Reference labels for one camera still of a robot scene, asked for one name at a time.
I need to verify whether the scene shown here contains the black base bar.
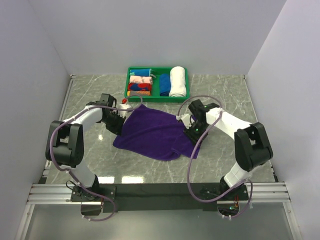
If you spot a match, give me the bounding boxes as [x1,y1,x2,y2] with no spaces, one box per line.
[70,182,249,213]

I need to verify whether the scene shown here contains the green plastic tray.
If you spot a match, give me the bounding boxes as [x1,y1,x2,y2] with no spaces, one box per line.
[125,66,190,103]

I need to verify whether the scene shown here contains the teal blue rolled towel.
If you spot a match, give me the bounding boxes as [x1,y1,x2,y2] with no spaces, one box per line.
[129,68,153,77]

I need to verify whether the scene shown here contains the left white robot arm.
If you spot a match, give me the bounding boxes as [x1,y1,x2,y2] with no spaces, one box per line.
[45,93,131,201]

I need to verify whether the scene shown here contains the pink rolled towel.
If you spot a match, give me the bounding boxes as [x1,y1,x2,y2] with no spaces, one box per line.
[129,75,153,85]

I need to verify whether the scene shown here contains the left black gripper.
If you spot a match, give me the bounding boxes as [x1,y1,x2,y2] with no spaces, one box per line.
[102,111,127,136]

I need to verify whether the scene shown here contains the white rolled towel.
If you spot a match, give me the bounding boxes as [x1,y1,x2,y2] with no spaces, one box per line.
[169,66,187,97]

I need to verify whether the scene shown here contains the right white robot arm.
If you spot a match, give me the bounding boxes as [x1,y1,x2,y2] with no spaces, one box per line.
[176,99,273,200]

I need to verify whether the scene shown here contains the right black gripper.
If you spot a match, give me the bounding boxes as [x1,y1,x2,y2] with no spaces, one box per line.
[183,121,209,149]

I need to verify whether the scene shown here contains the purple towel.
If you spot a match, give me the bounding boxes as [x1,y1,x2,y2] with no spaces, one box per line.
[113,104,194,161]

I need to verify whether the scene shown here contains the left aluminium side rail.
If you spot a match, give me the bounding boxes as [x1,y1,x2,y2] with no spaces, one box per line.
[38,74,76,184]

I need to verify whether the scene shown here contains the right aluminium side rail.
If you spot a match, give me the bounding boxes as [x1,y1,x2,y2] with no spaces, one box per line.
[243,74,279,183]

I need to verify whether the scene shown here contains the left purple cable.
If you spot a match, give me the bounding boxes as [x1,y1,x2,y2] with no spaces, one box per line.
[49,94,144,223]

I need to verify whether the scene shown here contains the purple cable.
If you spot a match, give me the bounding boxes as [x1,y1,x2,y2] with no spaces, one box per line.
[49,94,144,223]
[176,94,254,219]

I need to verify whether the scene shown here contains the aluminium side rail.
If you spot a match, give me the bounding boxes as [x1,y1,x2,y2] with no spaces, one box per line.
[243,74,279,183]
[38,74,76,184]

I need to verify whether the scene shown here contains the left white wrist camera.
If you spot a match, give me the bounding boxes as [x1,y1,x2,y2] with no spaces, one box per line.
[115,103,132,118]

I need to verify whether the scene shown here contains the orange grey rolled towel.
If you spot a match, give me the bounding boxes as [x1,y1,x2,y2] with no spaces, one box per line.
[127,90,152,96]

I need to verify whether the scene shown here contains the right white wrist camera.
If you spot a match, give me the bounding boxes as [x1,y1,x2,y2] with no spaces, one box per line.
[176,113,195,129]

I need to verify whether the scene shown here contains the red blue rolled towel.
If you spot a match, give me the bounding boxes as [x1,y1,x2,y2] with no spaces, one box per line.
[127,82,152,92]

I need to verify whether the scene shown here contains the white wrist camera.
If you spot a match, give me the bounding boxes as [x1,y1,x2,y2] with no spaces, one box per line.
[115,103,132,118]
[176,113,195,129]

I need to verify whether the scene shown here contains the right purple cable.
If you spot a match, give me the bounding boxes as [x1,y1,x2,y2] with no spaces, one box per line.
[176,94,254,219]

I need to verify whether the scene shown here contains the aluminium front rail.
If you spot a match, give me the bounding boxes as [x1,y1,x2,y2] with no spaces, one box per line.
[26,182,291,205]

